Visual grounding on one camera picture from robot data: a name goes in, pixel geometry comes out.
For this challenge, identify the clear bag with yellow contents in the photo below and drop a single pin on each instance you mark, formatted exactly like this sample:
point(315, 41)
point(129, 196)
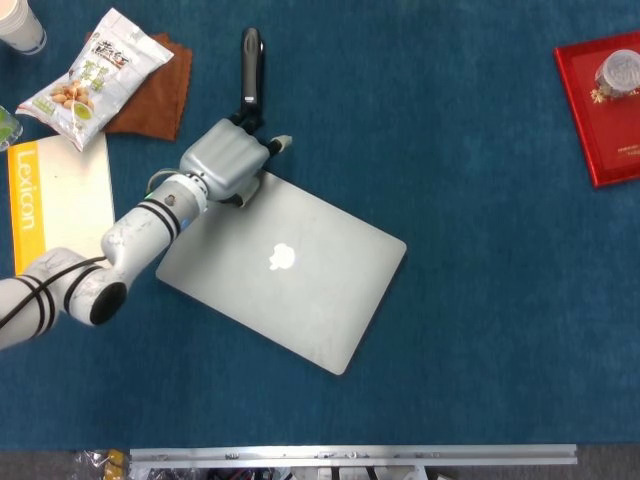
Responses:
point(107, 462)

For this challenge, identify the aluminium profile rail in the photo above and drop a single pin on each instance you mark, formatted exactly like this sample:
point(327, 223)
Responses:
point(350, 455)

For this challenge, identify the brown folded cloth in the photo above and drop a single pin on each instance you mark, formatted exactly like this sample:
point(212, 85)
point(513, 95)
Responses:
point(155, 105)

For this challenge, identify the white yellow Lexicon notebook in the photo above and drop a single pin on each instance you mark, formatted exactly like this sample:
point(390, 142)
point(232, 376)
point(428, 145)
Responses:
point(65, 180)

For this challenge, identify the green clear plastic packet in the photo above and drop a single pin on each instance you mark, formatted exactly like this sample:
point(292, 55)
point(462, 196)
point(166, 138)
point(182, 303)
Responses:
point(6, 125)

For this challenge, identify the red hardcover certificate folder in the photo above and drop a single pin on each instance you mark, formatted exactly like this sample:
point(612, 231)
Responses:
point(615, 140)

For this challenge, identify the stack of paper cups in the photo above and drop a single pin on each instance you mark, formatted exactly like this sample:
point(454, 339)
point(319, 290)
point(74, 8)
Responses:
point(22, 30)

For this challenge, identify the white nut snack bag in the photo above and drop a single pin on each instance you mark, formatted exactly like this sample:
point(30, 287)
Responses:
point(100, 80)

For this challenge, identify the silver laptop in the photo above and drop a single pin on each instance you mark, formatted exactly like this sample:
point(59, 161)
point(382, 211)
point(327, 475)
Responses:
point(300, 280)

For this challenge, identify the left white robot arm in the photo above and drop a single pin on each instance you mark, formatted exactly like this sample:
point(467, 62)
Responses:
point(125, 250)

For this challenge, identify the blue table cloth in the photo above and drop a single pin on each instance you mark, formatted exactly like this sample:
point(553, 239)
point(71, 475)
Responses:
point(500, 350)

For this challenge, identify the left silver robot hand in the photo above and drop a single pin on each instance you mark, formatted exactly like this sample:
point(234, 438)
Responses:
point(225, 157)

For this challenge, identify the black stapler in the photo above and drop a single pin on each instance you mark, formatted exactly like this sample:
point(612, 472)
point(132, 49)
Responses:
point(251, 75)

